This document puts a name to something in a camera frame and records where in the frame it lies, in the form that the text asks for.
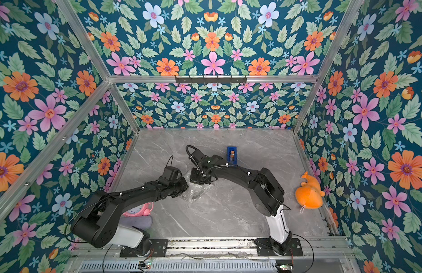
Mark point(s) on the black wall hook rail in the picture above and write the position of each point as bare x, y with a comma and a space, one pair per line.
210, 79

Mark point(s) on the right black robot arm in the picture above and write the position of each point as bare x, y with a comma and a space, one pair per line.
265, 191

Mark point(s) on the blue tape dispenser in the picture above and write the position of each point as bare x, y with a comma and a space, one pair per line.
229, 149

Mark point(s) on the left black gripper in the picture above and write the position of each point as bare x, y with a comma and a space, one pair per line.
184, 186

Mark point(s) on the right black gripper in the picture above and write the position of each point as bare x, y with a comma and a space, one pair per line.
199, 176

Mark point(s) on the pink toy clock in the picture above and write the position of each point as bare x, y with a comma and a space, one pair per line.
142, 210

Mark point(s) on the orange plush toy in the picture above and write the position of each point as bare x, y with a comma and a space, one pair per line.
309, 195

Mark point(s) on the white slotted cable duct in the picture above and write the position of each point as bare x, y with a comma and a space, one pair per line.
179, 266

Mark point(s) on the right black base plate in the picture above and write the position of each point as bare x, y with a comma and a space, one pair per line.
269, 248

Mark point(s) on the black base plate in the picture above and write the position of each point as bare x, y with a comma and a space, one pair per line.
153, 248
269, 248

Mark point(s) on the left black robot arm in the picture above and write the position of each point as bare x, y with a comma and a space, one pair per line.
99, 225

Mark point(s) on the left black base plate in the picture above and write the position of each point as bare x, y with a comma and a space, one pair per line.
153, 248

